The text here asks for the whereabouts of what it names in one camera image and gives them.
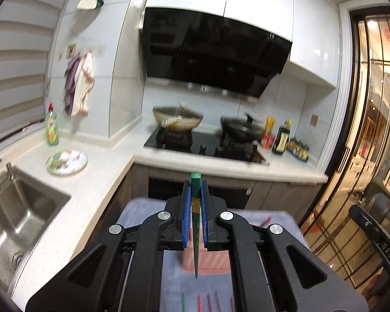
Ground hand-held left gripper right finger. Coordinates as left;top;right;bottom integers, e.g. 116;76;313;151
200;179;368;312

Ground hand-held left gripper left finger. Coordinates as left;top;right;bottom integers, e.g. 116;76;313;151
25;179;196;312

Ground pink perforated utensil holder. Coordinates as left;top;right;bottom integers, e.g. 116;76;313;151
179;224;233;275

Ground black gas stove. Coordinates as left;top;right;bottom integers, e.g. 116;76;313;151
144;127;270;166

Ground grey base cabinets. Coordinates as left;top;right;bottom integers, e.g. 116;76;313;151
130;164;326;228

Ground brown wok with glass lid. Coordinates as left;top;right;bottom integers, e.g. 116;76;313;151
153;102;205;134

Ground black wok with lid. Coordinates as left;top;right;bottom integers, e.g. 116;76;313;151
220;112;268;144

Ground black framed glass door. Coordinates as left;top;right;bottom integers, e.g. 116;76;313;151
325;2;390;300

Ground large dark sauce bottle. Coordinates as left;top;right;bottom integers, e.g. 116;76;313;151
272;123;291;155

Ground yellow seasoning packet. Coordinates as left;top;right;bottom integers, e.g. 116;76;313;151
265;116;277;137

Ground patterned round plate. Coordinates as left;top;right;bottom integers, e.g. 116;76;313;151
46;149;88;176

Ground green dish soap bottle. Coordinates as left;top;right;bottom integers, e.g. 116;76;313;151
45;103;61;147

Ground steel sink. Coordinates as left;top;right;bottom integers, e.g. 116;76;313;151
0;166;72;287

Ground pinkish white hanging cloth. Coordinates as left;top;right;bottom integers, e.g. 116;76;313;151
70;52;95;118

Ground black range hood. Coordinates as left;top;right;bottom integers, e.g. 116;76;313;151
139;6;294;99

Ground purple hanging cloth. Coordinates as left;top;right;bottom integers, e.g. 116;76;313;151
63;55;82;114

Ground white window blinds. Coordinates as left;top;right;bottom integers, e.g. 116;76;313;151
0;0;72;150

